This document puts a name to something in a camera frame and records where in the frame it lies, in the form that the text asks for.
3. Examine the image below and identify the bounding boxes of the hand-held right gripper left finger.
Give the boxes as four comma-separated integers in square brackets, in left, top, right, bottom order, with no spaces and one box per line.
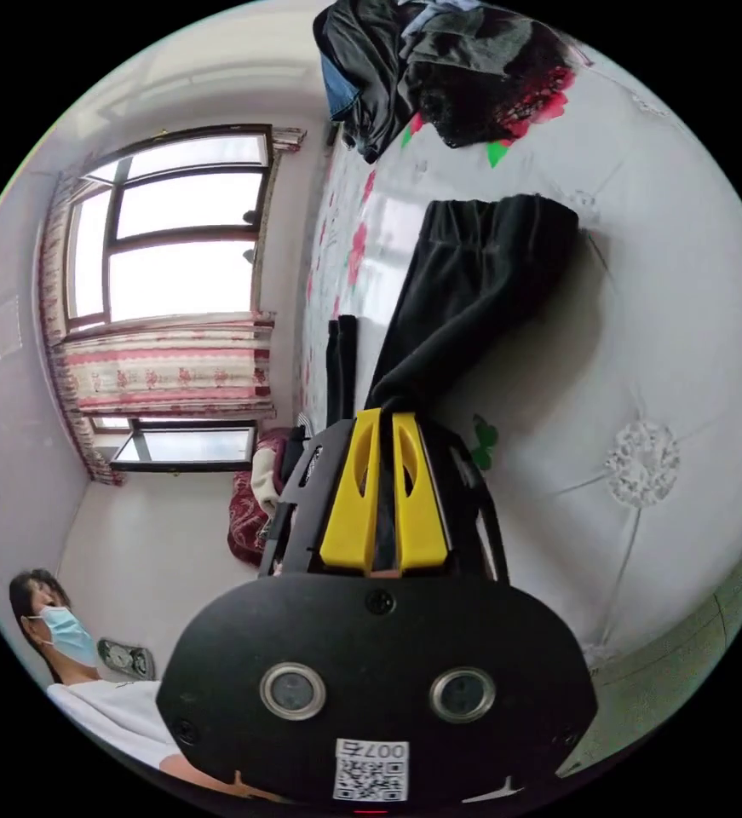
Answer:
[319,408,383,572]

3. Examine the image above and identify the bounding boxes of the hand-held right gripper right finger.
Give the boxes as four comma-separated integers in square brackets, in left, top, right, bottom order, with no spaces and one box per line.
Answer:
[392,412,448,572]

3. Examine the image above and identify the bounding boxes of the black pants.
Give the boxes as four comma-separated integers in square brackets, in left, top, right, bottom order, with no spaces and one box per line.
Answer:
[326,193,581,424]

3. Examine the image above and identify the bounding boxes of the person's right forearm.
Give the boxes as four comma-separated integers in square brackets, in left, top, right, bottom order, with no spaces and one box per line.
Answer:
[158,753,298,805]

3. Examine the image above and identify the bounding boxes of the red patterned rolled blanket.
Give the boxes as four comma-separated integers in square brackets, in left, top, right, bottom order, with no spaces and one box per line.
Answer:
[227,426,309,568]

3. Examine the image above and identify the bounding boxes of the red flowered striped curtain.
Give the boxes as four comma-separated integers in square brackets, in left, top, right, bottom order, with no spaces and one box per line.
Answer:
[37,126,308,488]

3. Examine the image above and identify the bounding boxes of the bed with white flowered quilt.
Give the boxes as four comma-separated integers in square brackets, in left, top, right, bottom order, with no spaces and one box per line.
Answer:
[293,25,742,778]

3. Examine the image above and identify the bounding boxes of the person's body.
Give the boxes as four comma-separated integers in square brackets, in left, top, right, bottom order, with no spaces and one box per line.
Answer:
[9,567,187,771]

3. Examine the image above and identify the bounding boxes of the pile of clothes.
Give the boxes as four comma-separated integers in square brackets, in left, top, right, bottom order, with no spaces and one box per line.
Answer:
[313,0,578,164]

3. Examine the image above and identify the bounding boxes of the window with dark frame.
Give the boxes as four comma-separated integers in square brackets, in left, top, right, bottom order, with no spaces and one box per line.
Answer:
[63,126,277,475]

